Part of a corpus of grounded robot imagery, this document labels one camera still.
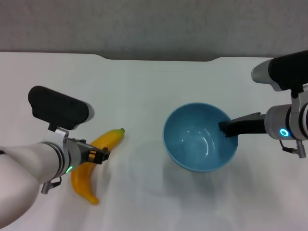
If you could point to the blue plastic bowl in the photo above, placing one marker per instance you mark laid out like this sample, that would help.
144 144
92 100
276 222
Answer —
192 144

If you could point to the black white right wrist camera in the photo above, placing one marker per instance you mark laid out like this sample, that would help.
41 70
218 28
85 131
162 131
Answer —
284 69

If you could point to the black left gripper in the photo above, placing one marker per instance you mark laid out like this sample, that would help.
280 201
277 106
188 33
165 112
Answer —
83 150

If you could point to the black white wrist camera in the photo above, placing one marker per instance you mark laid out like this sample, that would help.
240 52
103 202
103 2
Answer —
284 69
57 108

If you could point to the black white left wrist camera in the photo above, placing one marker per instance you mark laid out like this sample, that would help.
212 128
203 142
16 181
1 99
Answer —
57 108

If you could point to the yellow banana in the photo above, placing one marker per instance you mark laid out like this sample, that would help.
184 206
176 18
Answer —
110 138

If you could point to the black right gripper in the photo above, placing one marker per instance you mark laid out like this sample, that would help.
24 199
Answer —
252 126

